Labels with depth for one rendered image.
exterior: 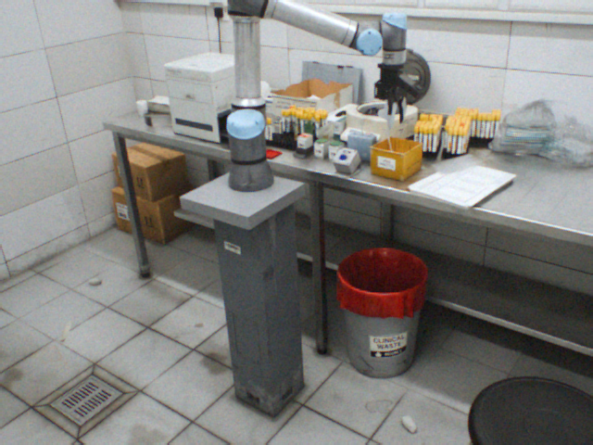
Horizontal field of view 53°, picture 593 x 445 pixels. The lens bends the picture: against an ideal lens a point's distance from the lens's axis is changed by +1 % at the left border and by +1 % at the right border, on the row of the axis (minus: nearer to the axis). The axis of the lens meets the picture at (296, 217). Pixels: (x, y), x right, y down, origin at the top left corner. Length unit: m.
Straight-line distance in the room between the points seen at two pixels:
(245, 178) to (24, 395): 1.39
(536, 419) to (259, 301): 0.96
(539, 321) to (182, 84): 1.69
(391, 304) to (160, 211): 1.70
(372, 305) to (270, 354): 0.42
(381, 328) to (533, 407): 0.91
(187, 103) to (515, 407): 1.70
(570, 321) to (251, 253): 1.26
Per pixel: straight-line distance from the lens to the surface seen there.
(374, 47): 1.79
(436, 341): 2.71
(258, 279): 1.97
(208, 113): 2.45
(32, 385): 2.79
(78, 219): 3.74
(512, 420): 1.50
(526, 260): 2.70
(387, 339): 2.35
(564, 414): 1.54
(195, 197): 1.89
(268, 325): 2.08
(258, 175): 1.87
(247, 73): 1.94
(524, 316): 2.48
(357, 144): 2.16
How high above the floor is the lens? 1.69
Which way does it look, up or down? 27 degrees down
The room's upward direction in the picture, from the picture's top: 3 degrees counter-clockwise
